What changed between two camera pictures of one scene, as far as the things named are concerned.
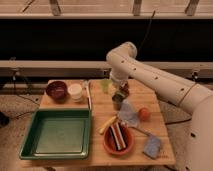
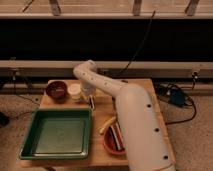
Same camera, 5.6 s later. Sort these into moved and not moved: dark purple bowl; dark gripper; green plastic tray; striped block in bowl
Moved: dark gripper
Not moved: striped block in bowl; dark purple bowl; green plastic tray
